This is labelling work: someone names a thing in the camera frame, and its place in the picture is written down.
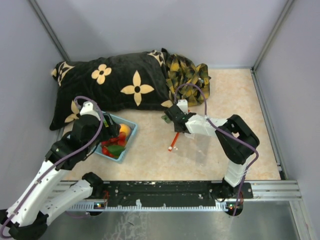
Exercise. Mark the black floral pillow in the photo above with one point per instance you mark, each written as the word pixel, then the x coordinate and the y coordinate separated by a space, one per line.
pixel 136 81

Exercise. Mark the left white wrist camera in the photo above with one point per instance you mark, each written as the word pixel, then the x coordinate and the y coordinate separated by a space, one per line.
pixel 88 108

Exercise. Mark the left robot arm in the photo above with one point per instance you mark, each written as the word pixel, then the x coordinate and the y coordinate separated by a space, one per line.
pixel 29 217

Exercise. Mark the orange peach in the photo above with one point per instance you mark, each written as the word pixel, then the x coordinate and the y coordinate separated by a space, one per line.
pixel 124 129

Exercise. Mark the yellow plaid shirt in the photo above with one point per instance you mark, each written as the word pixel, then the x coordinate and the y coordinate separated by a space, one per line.
pixel 191 81

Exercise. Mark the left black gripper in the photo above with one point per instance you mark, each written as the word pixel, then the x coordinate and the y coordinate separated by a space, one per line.
pixel 112 130

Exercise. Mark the clear zip bag orange zipper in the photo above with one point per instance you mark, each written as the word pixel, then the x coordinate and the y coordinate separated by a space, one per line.
pixel 193 147

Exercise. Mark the small green fabric leaf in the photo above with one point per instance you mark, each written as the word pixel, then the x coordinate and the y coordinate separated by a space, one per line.
pixel 166 119

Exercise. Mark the light blue plastic basket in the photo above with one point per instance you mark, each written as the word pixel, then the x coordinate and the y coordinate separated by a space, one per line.
pixel 134 127

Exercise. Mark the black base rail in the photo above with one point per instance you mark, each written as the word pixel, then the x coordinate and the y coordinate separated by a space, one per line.
pixel 169 193

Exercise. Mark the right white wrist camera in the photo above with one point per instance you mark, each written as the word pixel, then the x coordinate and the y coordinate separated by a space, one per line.
pixel 183 105

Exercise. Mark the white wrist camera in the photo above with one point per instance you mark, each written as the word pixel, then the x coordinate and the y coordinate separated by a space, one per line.
pixel 183 105
pixel 88 108

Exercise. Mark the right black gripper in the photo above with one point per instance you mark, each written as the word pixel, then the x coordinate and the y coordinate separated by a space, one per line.
pixel 175 129

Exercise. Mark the red cherry tomato bunch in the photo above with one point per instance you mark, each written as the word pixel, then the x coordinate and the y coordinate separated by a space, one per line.
pixel 114 147

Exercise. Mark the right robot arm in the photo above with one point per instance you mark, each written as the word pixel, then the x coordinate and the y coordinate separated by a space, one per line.
pixel 236 138

